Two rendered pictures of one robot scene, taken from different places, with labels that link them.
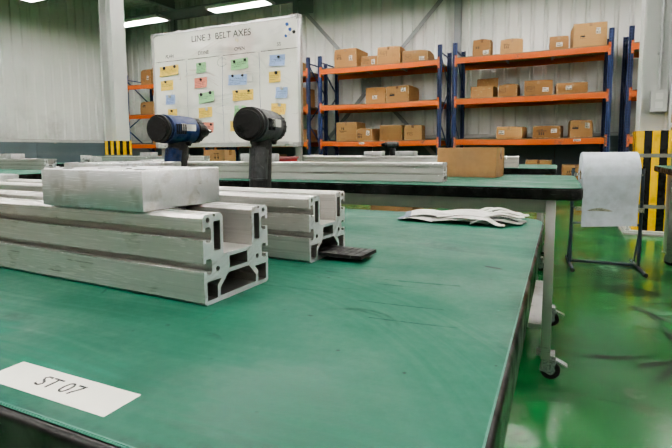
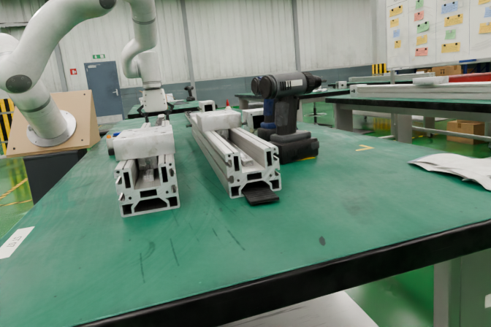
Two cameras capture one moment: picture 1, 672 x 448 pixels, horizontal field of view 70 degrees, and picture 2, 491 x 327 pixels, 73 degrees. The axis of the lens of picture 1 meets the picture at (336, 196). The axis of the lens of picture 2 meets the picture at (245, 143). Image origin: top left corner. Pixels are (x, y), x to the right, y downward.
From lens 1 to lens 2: 0.51 m
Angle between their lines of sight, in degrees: 50
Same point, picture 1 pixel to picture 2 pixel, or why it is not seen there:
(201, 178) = (158, 141)
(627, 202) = not seen: outside the picture
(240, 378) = (32, 264)
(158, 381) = (23, 252)
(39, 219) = not seen: hidden behind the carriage
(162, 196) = (128, 152)
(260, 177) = (279, 124)
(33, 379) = (18, 236)
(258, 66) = not seen: outside the picture
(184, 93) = (406, 26)
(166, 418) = not seen: outside the picture
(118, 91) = (381, 28)
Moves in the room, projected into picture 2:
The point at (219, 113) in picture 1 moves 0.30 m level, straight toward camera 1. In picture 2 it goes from (432, 39) to (428, 37)
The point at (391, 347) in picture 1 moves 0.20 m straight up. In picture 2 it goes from (93, 278) to (59, 107)
